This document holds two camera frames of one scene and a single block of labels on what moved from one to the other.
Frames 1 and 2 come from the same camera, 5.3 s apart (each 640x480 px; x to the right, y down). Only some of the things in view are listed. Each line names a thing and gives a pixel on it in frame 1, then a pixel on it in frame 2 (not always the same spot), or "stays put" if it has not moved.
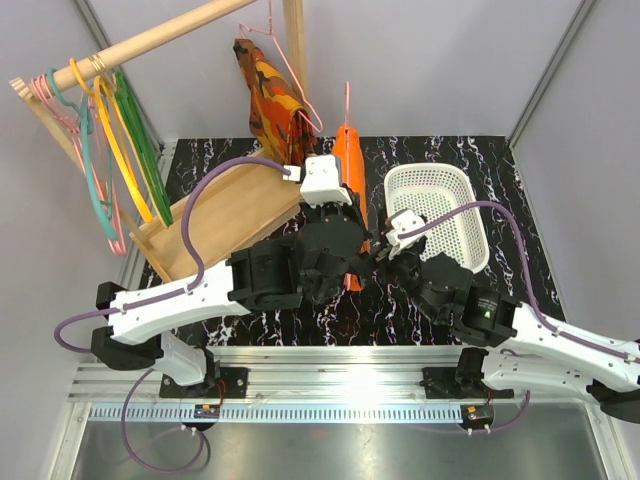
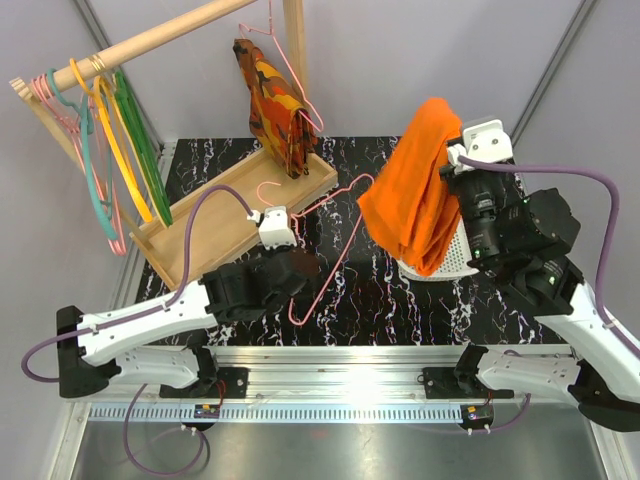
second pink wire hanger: (298, 88) stays put
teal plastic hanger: (101, 209) stays put
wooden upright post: (295, 45) stays put
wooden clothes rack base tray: (225, 214) stays put
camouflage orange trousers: (277, 121) stays put
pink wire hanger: (347, 100) → (293, 216)
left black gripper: (313, 213) → (267, 254)
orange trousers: (347, 147) → (414, 201)
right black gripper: (388, 265) → (456, 179)
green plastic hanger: (147, 151) stays put
